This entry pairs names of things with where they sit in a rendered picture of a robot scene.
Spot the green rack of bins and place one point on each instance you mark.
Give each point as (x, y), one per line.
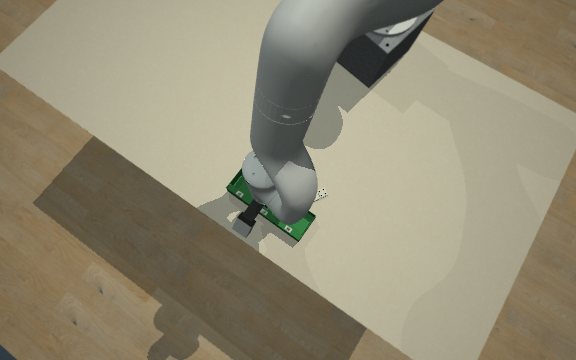
(240, 190)

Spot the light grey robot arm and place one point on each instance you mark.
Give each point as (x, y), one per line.
(300, 46)

